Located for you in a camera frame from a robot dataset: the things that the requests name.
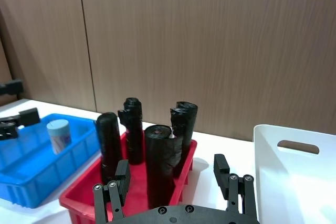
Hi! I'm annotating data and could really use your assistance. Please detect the red plastic bin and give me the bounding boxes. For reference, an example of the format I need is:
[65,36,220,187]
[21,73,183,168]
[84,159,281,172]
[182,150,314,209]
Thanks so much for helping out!
[59,130,198,224]

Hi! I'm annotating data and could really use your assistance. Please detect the pale blue bag roll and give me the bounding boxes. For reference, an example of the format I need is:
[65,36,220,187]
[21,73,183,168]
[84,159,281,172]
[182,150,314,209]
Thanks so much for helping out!
[46,119,72,155]

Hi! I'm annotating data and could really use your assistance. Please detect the smooth black bag roll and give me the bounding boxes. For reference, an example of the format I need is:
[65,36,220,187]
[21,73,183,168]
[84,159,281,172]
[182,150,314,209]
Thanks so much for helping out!
[96,112,123,184]

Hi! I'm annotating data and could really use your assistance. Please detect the slim black roll, torn top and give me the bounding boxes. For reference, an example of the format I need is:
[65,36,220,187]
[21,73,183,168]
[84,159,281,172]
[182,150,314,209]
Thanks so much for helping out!
[117,97,145,166]

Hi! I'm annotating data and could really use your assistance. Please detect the black roll with glossy top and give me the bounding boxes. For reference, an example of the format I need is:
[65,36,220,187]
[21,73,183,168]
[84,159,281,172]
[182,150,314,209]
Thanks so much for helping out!
[170,101,198,179]

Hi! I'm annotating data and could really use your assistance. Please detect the white plastic bin with handle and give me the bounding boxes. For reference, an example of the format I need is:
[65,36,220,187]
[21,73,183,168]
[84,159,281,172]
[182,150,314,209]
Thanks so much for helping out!
[253,124,336,224]

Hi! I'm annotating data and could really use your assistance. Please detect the thick black bag roll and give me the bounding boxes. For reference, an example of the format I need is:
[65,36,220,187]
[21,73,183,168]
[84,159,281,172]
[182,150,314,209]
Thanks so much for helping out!
[144,125,183,209]

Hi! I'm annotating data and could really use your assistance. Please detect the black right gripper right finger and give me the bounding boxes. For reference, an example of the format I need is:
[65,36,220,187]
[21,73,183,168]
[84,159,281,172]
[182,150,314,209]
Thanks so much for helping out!
[213,153,257,220]

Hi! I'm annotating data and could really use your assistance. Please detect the blue plastic bin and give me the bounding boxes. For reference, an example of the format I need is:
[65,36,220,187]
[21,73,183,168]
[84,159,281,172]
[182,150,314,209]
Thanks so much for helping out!
[0,113,102,209]

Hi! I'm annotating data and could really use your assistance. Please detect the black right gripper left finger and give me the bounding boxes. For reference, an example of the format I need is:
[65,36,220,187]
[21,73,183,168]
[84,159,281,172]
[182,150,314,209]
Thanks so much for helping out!
[92,159,131,223]

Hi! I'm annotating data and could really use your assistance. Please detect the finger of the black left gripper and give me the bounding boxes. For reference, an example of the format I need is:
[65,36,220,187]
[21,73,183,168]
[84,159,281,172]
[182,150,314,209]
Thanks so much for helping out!
[0,108,41,141]
[0,78,25,97]

